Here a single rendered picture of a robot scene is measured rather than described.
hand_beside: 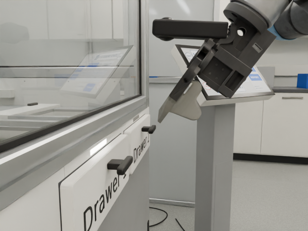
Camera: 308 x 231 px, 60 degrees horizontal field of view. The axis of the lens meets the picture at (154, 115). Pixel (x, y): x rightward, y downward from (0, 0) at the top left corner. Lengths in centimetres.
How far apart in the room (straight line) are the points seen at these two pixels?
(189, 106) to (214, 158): 96
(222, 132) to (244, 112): 202
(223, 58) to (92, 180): 26
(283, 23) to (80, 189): 46
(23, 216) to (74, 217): 9
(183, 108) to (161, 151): 177
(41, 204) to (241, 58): 33
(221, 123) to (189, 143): 81
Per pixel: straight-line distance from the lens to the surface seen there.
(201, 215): 153
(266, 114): 342
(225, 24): 43
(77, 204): 38
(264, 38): 44
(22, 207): 31
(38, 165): 32
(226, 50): 43
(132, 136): 66
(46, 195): 34
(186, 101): 42
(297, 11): 54
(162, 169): 223
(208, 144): 136
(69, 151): 38
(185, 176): 222
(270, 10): 43
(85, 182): 39
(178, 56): 121
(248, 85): 138
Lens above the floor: 106
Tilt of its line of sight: 9 degrees down
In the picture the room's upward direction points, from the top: straight up
